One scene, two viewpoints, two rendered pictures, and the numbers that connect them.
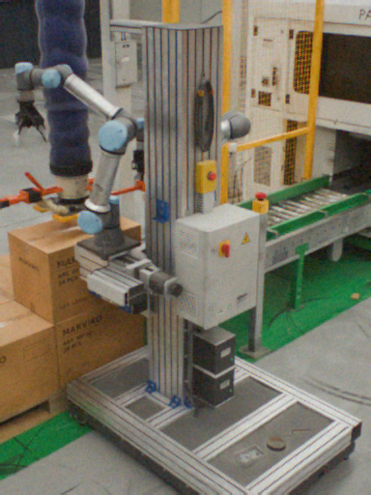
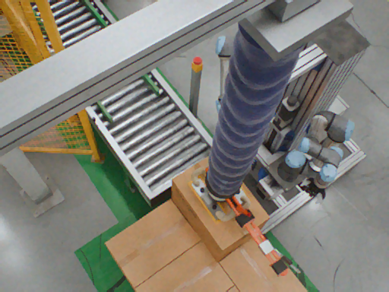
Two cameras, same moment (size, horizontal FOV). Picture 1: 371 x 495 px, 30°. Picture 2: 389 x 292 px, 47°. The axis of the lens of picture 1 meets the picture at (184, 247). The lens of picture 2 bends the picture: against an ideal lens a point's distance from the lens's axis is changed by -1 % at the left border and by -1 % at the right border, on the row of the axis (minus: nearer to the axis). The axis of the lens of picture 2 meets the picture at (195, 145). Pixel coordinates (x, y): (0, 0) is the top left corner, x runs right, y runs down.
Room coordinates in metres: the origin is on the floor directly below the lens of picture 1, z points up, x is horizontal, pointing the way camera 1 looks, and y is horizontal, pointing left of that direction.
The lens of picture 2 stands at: (3.72, 1.59, 3.87)
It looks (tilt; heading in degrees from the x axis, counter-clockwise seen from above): 65 degrees down; 271
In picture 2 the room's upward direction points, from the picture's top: 7 degrees clockwise
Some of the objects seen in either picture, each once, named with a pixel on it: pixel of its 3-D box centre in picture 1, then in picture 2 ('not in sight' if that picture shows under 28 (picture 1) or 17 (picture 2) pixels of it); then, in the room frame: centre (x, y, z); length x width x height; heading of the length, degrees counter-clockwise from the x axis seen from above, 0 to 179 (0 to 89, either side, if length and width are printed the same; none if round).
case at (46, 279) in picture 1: (76, 261); (217, 206); (3.53, 0.59, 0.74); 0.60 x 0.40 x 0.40; 133
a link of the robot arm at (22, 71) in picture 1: (25, 76); (327, 174); (3.08, 0.69, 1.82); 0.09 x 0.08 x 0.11; 70
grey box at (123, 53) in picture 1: (124, 63); not in sight; (4.97, 0.42, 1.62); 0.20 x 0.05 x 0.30; 134
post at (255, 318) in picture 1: (257, 278); (194, 96); (3.83, -0.44, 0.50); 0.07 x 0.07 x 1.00; 44
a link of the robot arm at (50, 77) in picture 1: (46, 77); (330, 157); (3.06, 0.59, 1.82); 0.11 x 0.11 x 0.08; 70
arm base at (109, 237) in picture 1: (108, 232); (289, 168); (3.10, 0.36, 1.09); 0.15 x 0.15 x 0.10
